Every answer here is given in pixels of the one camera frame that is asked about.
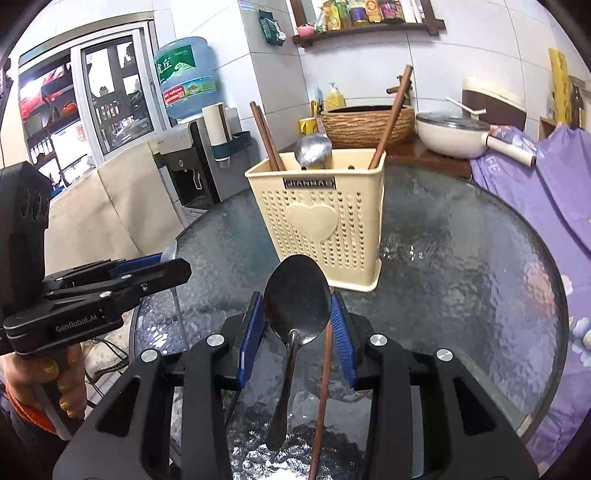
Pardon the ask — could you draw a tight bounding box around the beige chair cover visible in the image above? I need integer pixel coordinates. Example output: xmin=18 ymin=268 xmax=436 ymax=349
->
xmin=45 ymin=142 xmax=183 ymax=274

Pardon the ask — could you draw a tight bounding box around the blue water jug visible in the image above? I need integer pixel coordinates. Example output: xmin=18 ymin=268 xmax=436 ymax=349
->
xmin=154 ymin=36 xmax=222 ymax=121

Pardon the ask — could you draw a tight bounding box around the wooden side counter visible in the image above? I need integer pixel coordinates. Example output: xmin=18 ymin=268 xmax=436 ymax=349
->
xmin=386 ymin=136 xmax=472 ymax=179

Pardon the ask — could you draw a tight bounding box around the steel spoon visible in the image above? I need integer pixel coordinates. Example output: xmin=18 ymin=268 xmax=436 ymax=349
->
xmin=294 ymin=133 xmax=332 ymax=170
xmin=263 ymin=255 xmax=331 ymax=451

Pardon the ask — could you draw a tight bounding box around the wall spice shelf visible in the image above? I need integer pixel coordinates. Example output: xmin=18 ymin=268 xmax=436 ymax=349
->
xmin=290 ymin=1 xmax=446 ymax=48

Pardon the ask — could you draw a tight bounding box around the paper towel roll holder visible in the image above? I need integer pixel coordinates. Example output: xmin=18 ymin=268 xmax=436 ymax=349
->
xmin=201 ymin=102 xmax=252 ymax=163

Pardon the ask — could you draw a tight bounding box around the black power cable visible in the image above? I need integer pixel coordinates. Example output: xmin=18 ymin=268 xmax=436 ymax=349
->
xmin=82 ymin=338 xmax=130 ymax=384

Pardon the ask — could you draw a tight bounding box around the left hand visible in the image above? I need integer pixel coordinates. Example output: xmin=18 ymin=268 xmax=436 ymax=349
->
xmin=1 ymin=344 xmax=87 ymax=419

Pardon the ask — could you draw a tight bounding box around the water dispenser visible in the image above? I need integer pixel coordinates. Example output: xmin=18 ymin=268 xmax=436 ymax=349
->
xmin=150 ymin=115 xmax=250 ymax=223

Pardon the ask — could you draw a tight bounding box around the yellow packet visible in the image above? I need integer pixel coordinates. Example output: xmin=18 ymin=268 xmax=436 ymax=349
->
xmin=549 ymin=48 xmax=571 ymax=125

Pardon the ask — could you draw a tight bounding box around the woven wicker basket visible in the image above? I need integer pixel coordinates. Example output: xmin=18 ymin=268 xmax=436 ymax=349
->
xmin=321 ymin=105 xmax=415 ymax=149

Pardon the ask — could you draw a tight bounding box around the purple floral cloth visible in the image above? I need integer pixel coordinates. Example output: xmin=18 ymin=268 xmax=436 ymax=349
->
xmin=471 ymin=125 xmax=590 ymax=473

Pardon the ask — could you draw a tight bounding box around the cream heart utensil holder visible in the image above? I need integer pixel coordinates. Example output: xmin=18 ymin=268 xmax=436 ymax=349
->
xmin=245 ymin=149 xmax=385 ymax=292

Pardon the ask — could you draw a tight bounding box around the white cooking pot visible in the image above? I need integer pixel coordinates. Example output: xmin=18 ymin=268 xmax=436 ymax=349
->
xmin=415 ymin=97 xmax=537 ymax=168

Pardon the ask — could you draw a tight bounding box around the yellow mug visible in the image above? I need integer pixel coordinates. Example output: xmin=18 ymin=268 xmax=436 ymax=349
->
xmin=298 ymin=117 xmax=318 ymax=136

